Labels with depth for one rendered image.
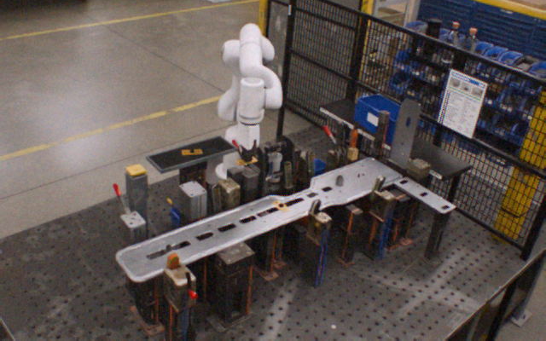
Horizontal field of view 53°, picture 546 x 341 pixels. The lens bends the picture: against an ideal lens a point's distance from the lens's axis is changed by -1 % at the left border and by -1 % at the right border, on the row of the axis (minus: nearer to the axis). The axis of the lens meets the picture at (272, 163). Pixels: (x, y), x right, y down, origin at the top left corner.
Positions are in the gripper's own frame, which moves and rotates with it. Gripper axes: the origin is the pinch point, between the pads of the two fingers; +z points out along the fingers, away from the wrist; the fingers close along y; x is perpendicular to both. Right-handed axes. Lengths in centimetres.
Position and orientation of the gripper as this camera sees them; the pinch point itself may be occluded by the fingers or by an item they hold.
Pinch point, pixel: (246, 155)
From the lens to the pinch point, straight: 215.4
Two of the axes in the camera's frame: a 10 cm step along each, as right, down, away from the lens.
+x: 8.4, -2.1, 5.0
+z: -0.9, 8.6, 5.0
